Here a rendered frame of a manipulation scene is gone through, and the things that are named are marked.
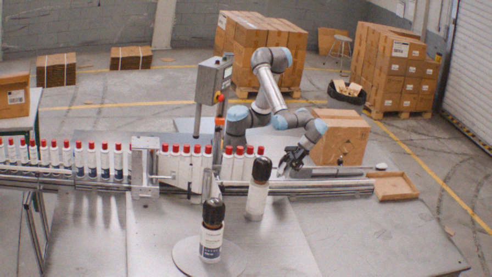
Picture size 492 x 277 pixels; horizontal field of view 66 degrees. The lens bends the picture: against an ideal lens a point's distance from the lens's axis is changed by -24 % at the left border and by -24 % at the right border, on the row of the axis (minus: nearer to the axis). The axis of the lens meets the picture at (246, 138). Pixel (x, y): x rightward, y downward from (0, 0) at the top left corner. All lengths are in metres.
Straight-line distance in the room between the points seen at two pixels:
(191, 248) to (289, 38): 4.23
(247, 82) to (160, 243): 4.06
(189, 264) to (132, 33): 6.08
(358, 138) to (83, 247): 1.70
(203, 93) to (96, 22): 5.48
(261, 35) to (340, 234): 3.76
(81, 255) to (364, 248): 1.32
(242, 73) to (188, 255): 4.07
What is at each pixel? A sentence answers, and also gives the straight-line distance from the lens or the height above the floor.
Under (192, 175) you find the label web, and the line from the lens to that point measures 2.24.
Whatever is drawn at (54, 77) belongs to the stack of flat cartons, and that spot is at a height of 0.13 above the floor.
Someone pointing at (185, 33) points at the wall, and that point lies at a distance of 7.84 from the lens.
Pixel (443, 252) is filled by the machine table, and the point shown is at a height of 0.83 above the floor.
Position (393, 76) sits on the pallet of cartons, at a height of 0.63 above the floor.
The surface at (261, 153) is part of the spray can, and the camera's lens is 2.39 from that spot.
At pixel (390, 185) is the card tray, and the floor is 0.83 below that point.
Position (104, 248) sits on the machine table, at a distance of 2.03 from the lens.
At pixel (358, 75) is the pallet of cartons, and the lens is 6.45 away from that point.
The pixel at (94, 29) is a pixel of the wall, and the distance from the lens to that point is 7.61.
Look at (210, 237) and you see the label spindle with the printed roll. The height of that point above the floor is 1.04.
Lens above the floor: 2.15
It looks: 26 degrees down
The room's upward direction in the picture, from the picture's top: 8 degrees clockwise
